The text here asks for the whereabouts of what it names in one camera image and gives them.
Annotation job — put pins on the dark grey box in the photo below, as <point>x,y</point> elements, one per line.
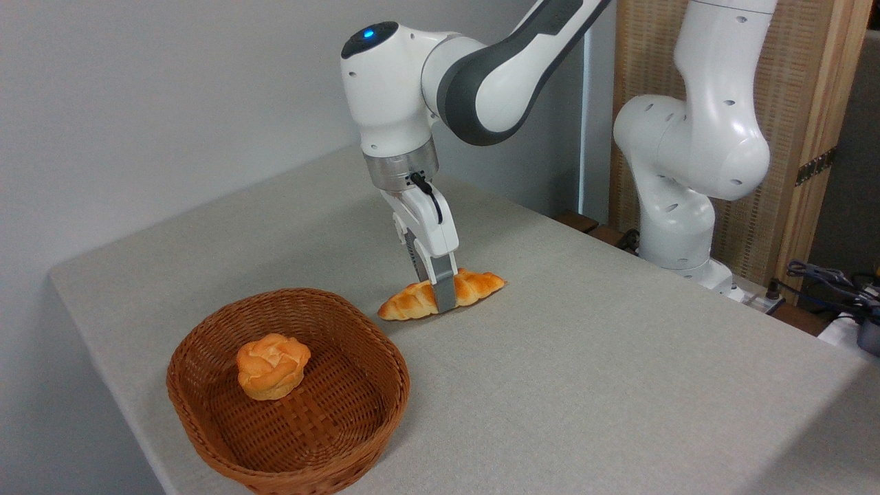
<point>870,338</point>

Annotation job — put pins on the long braided bread loaf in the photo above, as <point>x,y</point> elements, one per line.
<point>481,285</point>

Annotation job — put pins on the metal screen hinge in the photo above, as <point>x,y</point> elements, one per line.
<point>816,166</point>

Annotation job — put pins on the brown wicker basket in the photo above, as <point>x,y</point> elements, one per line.
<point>330,426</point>

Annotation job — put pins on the round bread roll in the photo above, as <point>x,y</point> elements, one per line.
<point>271,368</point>

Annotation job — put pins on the grey tablecloth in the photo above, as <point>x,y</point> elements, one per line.
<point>584,385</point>

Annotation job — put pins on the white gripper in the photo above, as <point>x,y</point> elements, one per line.
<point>430,223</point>

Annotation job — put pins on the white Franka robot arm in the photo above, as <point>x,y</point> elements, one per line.
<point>392,89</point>

